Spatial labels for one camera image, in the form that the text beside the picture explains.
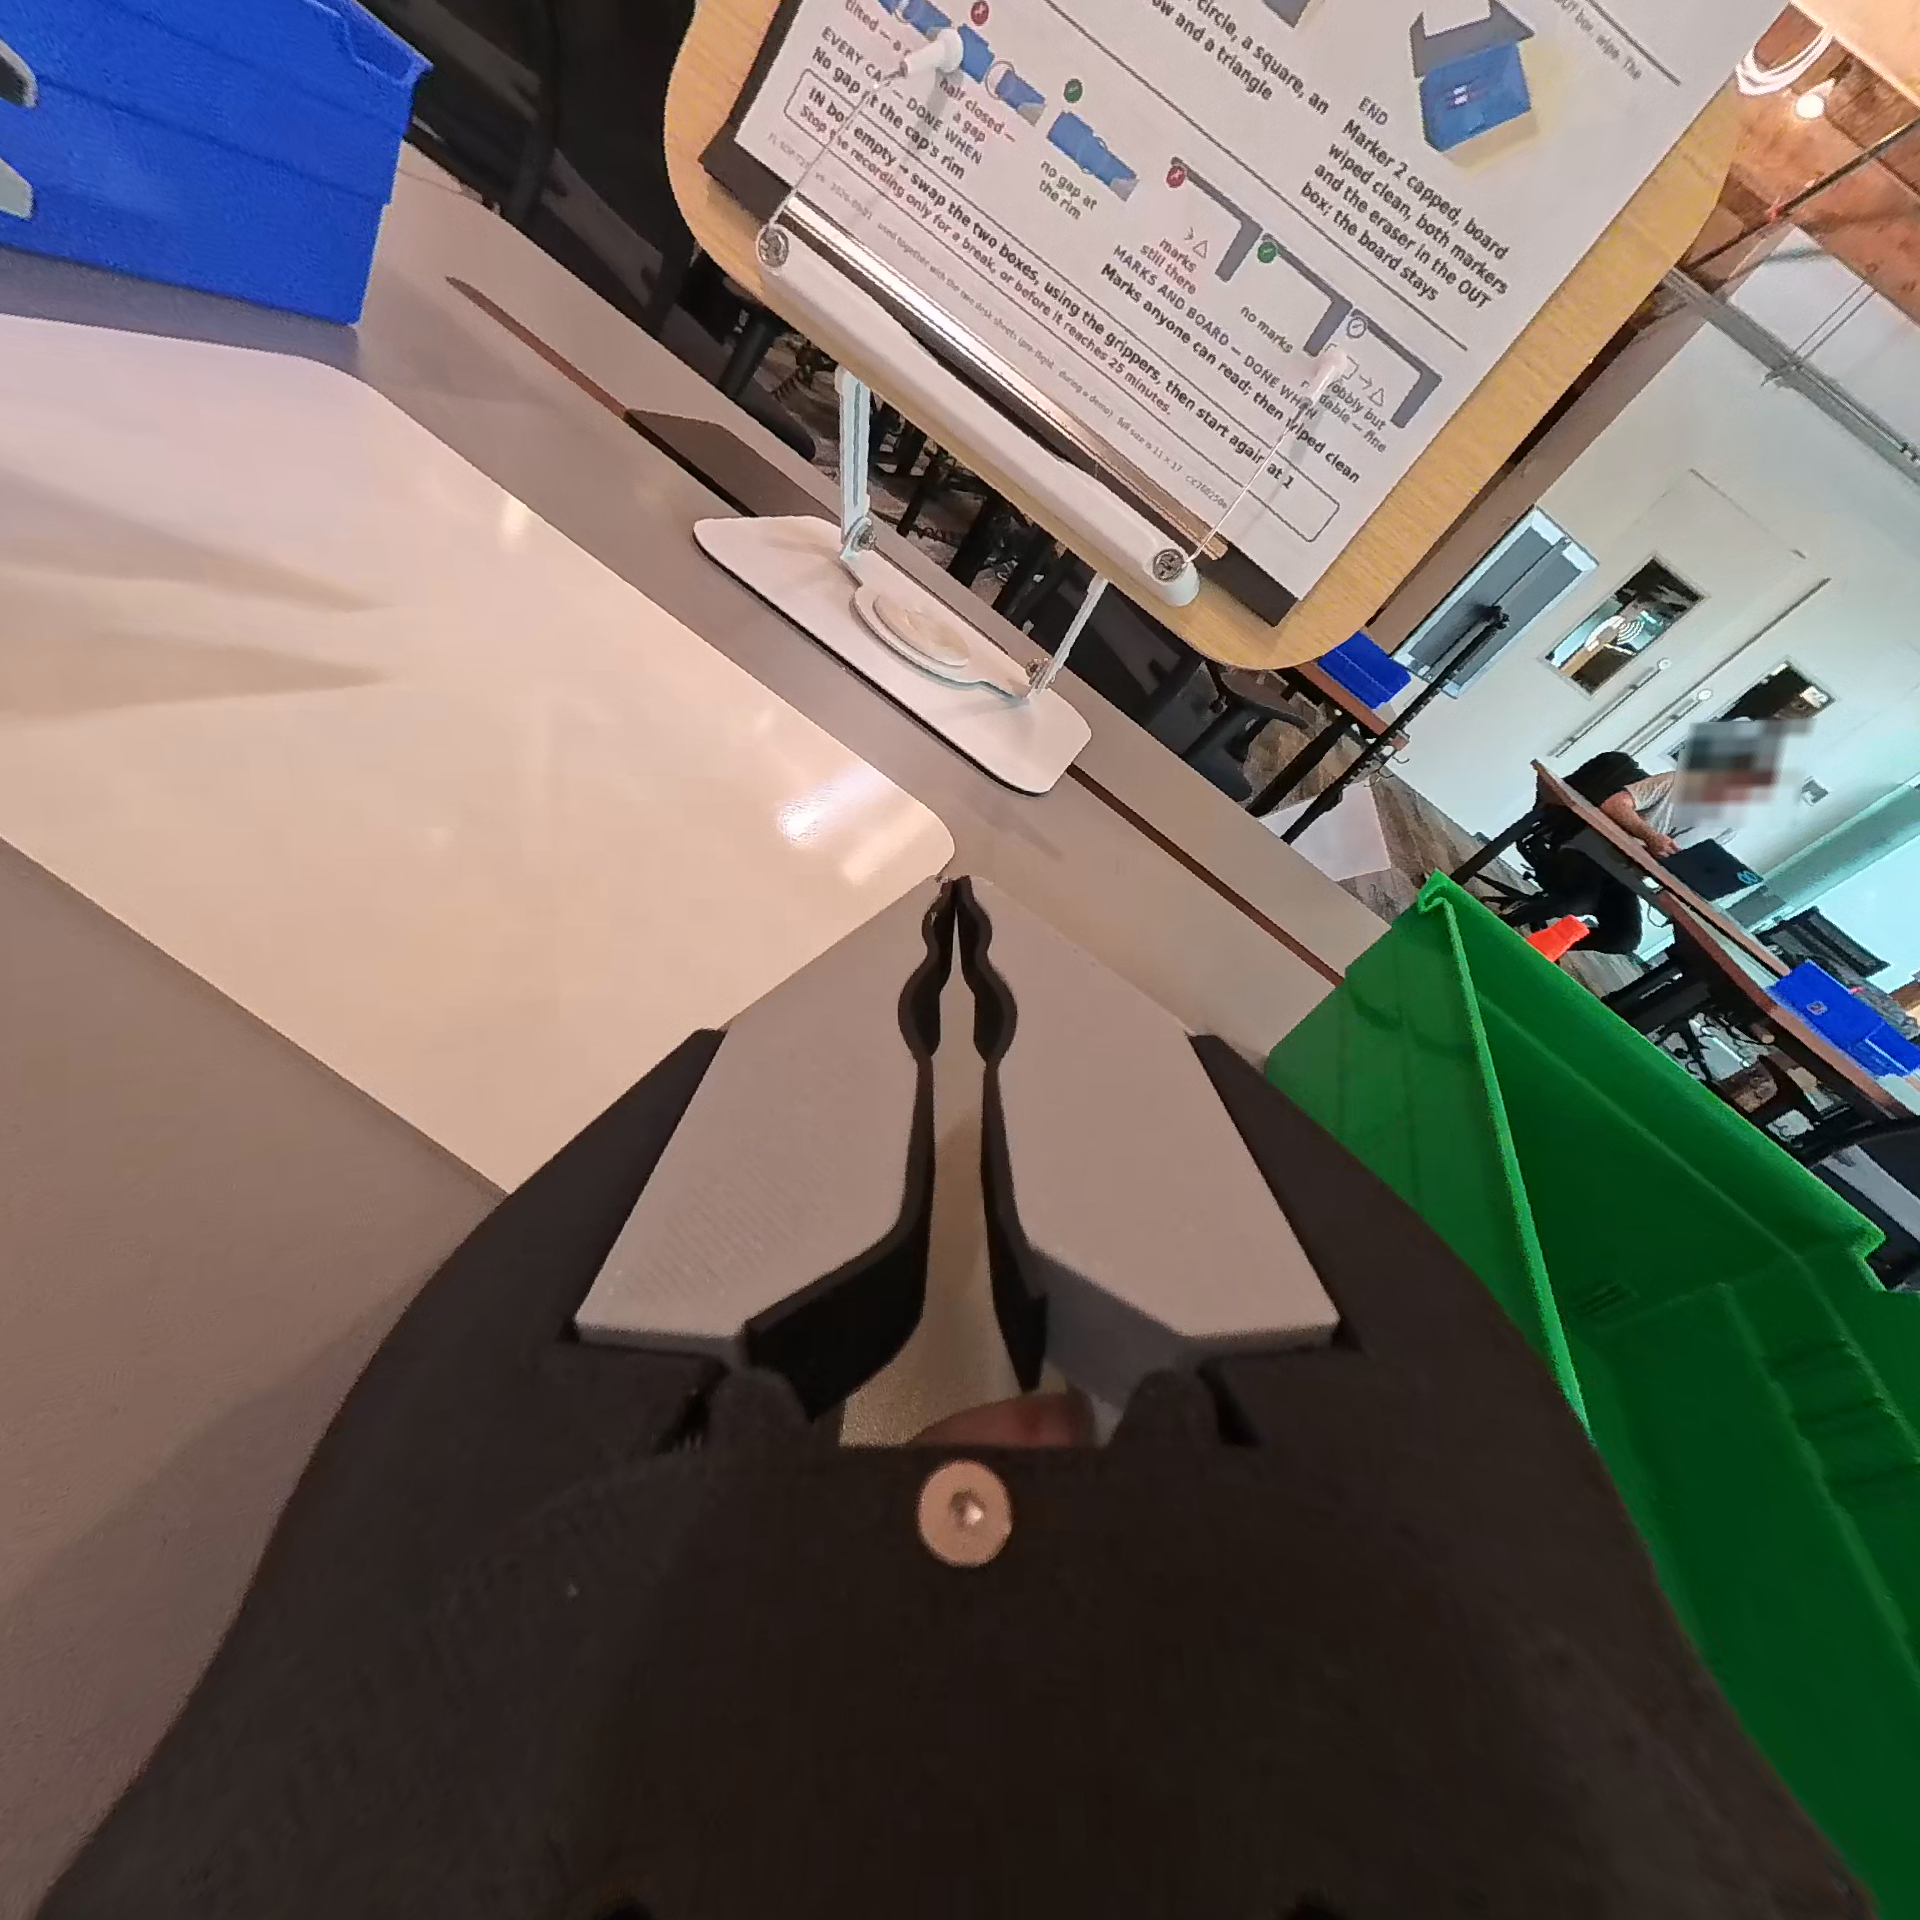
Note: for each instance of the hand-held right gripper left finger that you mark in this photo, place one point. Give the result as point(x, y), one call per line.
point(765, 1186)

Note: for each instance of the blue plastic bin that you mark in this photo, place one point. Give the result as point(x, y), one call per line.
point(195, 135)

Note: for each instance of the small blue storage bin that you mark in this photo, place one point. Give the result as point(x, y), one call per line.
point(1366, 668)

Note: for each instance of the white whiteboard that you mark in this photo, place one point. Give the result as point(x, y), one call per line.
point(377, 676)

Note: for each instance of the printed instruction sheet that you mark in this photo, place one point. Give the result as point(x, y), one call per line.
point(1202, 195)

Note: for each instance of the instruction sheet on stand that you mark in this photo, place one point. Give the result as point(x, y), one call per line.
point(1441, 557)

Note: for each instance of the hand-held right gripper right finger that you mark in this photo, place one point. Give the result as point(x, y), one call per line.
point(1141, 1186)

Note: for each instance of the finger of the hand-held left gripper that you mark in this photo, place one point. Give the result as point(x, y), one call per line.
point(12, 76)
point(10, 189)

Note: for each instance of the green plastic bin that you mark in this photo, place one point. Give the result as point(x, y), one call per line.
point(1724, 1426)

